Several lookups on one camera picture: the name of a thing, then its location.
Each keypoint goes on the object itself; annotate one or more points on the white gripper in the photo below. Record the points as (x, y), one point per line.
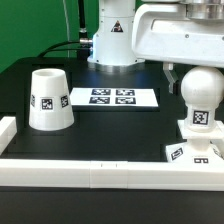
(163, 32)

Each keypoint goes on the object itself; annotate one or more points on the white lamp bulb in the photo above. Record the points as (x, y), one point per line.
(202, 89)

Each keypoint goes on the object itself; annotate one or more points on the white lamp base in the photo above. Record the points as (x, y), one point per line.
(198, 147)

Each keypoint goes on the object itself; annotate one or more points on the white lamp shade cone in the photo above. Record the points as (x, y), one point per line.
(50, 106)

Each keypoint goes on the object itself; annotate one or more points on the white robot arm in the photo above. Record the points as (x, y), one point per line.
(112, 43)

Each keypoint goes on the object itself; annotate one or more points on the white marker sheet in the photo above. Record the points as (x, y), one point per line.
(113, 97)

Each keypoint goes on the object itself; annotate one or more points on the white left fence block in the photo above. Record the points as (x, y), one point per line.
(8, 130)

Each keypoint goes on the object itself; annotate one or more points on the black upright cable connector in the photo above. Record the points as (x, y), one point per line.
(83, 51)

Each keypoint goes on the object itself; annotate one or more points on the white front fence wall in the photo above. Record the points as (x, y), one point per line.
(111, 174)

